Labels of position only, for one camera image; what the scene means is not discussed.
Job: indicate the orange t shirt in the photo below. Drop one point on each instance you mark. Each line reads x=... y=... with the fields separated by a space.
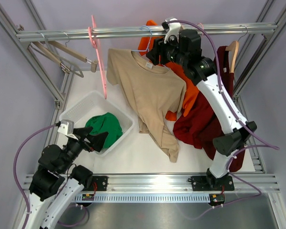
x=192 y=91

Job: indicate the wooden hanger with metal hook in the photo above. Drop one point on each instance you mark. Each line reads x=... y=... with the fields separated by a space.
x=233 y=49

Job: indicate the white plastic basket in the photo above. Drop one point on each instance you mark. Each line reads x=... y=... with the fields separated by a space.
x=93 y=104

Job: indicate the light blue wire hanger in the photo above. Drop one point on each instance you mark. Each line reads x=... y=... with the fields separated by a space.
x=146 y=42

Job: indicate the aluminium hanging rail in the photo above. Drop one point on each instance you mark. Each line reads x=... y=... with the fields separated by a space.
x=142 y=31

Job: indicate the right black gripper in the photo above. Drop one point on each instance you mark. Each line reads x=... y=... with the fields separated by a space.
x=159 y=47

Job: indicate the green t shirt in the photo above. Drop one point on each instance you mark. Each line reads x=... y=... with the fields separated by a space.
x=106 y=123

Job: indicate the empty wooden hanger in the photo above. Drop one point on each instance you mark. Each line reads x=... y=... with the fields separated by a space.
x=66 y=65
x=75 y=54

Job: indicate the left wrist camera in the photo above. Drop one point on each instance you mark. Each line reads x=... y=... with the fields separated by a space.
x=66 y=128

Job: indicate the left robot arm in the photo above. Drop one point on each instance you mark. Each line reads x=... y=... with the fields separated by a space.
x=50 y=193

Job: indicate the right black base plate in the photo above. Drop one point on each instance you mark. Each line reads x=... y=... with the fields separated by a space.
x=206 y=183

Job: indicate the white slotted cable duct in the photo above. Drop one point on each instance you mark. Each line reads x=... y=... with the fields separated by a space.
x=143 y=198

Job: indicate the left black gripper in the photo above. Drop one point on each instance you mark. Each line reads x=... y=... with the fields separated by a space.
x=96 y=141

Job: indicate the beige t shirt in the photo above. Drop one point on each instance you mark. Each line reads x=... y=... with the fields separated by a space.
x=151 y=91

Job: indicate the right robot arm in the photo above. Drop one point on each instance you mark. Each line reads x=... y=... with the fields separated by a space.
x=184 y=49

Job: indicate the red t shirt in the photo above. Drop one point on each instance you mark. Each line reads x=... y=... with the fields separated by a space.
x=199 y=127

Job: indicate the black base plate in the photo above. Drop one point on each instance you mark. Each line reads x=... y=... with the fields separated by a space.
x=206 y=183
x=98 y=182

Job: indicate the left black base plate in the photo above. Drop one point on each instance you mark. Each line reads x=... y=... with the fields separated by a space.
x=98 y=182

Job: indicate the pink plastic hanger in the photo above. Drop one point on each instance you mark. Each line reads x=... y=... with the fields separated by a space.
x=97 y=46

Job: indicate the dark maroon t shirt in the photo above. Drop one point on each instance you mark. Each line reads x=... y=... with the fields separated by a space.
x=225 y=62

